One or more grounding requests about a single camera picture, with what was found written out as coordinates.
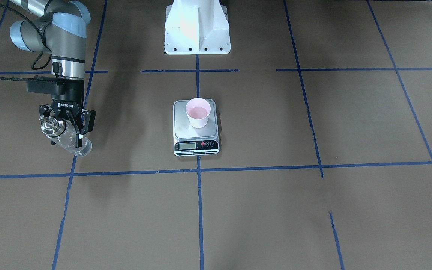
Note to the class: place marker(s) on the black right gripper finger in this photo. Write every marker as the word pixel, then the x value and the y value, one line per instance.
pixel 50 126
pixel 83 123

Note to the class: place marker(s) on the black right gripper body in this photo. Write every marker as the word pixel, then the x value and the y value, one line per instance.
pixel 71 94

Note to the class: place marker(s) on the clear glass sauce bottle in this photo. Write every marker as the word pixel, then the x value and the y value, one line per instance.
pixel 68 138

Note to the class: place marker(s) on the pink paper cup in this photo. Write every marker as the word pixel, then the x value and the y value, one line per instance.
pixel 198 111

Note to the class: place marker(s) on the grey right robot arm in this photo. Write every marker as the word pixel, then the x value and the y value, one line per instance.
pixel 60 31

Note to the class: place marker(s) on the digital kitchen scale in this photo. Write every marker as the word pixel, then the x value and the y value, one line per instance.
pixel 189 140

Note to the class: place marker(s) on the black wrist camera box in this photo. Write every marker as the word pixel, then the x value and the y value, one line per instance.
pixel 45 85

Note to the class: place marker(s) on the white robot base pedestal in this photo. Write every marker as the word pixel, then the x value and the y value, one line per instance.
pixel 197 27

